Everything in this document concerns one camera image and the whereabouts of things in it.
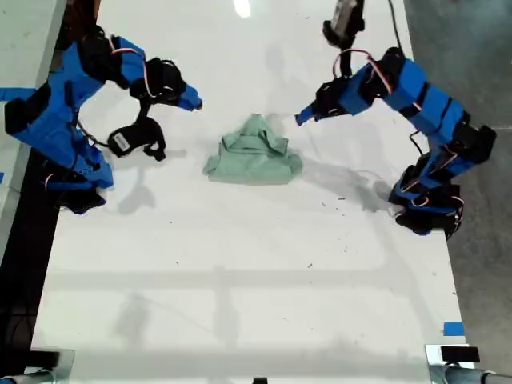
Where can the short blue tape piece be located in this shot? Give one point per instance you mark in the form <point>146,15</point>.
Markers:
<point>454,329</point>

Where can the small black box clear plate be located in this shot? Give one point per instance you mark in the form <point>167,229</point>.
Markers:
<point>45,358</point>

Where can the pale green T-shirt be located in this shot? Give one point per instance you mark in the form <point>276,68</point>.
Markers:
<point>252,160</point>

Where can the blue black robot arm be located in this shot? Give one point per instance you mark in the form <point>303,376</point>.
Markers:
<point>432,104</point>
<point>52,120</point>

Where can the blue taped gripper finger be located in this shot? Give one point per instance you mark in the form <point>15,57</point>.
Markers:
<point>190,91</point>
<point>190,103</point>
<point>310,110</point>
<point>310,118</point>

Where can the grey clamp tube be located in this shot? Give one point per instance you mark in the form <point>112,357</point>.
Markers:
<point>464,376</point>

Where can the black camera box grey face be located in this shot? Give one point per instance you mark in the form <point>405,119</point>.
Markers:
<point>344,20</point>

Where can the long blue tape strip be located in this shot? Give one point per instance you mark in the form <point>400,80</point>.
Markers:
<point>16,93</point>

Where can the black camera box with label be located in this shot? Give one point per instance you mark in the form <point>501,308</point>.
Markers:
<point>128,140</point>

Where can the small black block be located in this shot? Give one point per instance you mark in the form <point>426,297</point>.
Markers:
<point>260,381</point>

